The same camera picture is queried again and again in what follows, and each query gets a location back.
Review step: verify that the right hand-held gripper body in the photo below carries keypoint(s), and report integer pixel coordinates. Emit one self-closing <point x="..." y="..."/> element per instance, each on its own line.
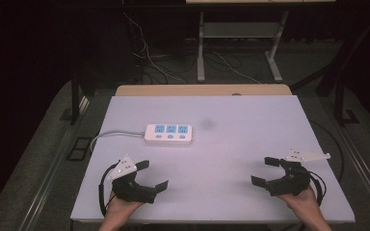
<point x="290" y="184"/>

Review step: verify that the person's right hand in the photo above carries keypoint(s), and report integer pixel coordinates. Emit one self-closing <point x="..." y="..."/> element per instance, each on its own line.
<point x="303" y="205"/>

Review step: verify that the metal floor rail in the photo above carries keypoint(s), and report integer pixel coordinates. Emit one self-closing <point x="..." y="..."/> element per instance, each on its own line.
<point x="45" y="183"/>
<point x="364" y="174"/>

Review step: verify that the white power strip blue sockets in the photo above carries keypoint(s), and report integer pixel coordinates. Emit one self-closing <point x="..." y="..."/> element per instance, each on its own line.
<point x="168" y="140"/>

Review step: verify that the black floor frame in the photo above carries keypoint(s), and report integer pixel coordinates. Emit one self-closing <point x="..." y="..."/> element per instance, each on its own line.
<point x="79" y="148"/>

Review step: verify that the black metal stand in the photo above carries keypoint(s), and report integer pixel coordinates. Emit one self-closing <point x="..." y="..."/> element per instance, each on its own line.
<point x="75" y="99"/>
<point x="339" y="102"/>

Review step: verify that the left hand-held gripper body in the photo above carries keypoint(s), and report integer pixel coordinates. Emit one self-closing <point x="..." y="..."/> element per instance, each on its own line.
<point x="131" y="191"/>

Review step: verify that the person's left hand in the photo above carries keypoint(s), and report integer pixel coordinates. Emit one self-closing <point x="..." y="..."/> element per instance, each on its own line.
<point x="118" y="210"/>

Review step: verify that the wooden table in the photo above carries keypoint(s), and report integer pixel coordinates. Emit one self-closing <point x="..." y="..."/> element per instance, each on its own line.
<point x="202" y="89"/>

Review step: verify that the grey metal frame desk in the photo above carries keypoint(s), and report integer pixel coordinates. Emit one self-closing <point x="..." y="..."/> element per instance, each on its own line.
<point x="239" y="30"/>

